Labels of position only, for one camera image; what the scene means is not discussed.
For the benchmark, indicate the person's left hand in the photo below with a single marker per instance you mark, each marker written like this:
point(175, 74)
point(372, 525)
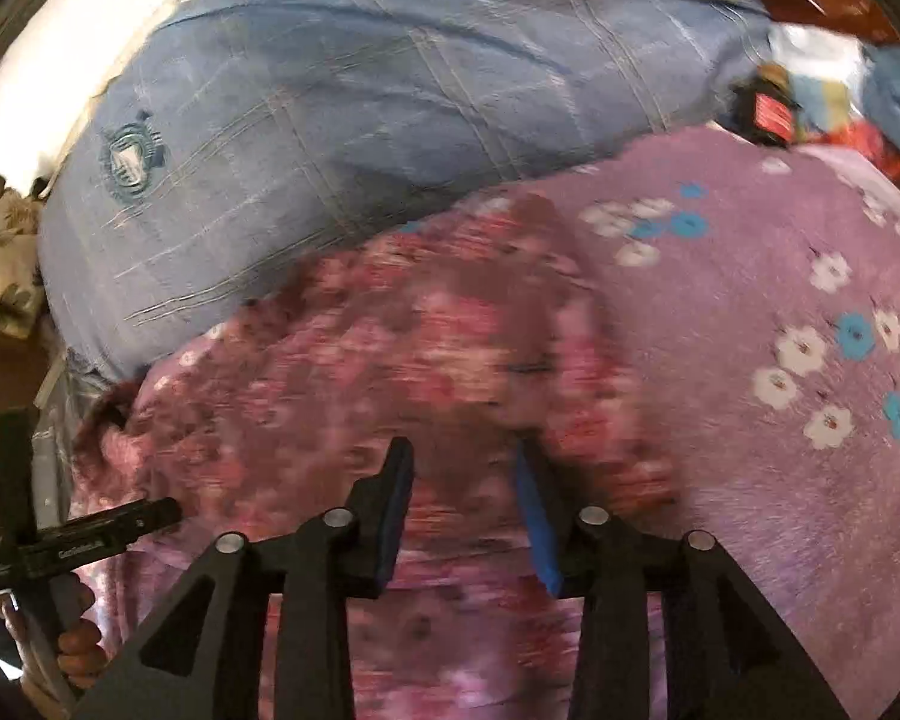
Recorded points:
point(81, 641)

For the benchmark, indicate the pink floral garment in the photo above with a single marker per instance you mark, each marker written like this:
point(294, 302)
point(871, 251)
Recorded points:
point(390, 360)

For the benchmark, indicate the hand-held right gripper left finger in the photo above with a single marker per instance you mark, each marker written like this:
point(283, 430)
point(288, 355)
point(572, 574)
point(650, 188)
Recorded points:
point(394, 517)

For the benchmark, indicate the white blue yellow cloth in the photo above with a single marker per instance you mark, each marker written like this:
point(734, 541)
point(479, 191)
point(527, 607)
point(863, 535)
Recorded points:
point(817, 60)

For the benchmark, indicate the blue plaid pillow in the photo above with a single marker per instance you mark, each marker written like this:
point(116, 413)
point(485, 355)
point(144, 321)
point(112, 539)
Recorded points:
point(345, 90)

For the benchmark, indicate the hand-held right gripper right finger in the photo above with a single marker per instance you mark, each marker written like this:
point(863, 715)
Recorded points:
point(538, 525)

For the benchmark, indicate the dark bottle with red label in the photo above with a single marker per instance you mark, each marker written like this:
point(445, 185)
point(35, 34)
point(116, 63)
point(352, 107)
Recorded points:
point(769, 112)

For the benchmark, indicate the beige floral cloth bag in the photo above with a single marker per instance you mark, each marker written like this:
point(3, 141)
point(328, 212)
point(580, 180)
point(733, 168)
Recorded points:
point(0, 262)

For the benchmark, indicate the red printed cloth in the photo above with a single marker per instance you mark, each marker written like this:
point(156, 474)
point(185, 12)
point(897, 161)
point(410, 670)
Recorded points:
point(870, 146)

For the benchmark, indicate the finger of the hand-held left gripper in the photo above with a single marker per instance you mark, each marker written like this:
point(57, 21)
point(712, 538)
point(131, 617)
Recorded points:
point(154, 516)

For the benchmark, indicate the purple floral bedsheet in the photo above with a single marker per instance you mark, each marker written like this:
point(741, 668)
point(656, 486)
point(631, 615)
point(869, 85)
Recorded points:
point(757, 255)

